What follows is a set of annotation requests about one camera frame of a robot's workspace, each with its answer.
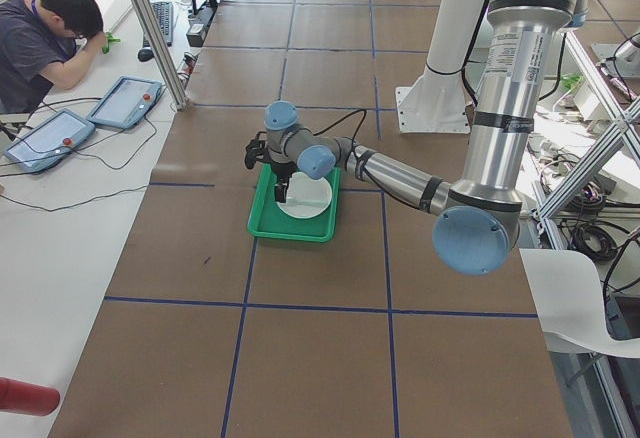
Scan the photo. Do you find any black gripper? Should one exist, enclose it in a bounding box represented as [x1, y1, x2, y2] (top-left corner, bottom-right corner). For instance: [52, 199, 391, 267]
[270, 157, 295, 202]

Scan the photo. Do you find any pale green plastic fork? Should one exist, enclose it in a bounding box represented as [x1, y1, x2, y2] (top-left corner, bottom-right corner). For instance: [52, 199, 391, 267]
[285, 198, 329, 208]

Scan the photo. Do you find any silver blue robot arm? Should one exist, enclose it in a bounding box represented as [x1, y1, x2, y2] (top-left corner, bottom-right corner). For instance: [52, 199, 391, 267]
[264, 0, 587, 275]

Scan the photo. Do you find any white round plate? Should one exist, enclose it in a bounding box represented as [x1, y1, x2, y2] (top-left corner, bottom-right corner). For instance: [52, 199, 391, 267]
[276, 172, 333, 219]

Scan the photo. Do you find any green plastic tray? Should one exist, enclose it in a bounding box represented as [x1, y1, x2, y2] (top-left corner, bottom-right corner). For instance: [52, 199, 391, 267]
[247, 164, 341, 243]

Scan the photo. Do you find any blue teach pendant far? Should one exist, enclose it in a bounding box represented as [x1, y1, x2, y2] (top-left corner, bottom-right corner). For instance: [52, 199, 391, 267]
[86, 76, 162, 130]

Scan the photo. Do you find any blue teach pendant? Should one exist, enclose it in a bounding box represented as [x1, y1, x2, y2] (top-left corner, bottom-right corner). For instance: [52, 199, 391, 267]
[86, 76, 162, 130]
[3, 109, 95, 174]

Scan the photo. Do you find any black keyboard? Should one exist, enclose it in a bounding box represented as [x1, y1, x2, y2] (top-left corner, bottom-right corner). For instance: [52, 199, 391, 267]
[151, 1, 174, 47]

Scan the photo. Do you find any blue teach pendant near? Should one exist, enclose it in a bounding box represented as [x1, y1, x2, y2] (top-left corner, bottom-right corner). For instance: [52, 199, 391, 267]
[3, 109, 95, 174]

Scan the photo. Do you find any seated person dark shirt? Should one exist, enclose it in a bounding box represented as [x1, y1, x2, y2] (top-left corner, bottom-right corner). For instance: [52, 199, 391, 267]
[1, 0, 107, 114]

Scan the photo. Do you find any white paper sheet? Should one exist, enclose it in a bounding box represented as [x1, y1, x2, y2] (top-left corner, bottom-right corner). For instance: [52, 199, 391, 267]
[520, 249, 639, 359]

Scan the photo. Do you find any red cylinder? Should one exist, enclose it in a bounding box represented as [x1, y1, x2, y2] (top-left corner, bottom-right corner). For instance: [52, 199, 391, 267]
[1, 377, 60, 416]

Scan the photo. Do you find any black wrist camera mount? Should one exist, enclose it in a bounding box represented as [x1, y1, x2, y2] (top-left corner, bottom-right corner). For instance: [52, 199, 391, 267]
[244, 131, 268, 170]

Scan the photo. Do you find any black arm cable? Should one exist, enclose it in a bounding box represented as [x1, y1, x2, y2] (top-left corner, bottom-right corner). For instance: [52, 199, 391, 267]
[312, 108, 369, 144]

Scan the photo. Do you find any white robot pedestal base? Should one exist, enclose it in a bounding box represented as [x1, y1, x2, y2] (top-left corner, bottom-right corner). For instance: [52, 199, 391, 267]
[396, 0, 487, 134]

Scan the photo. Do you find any aluminium frame post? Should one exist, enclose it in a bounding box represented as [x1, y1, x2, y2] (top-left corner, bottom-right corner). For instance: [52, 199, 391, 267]
[131, 0, 189, 111]

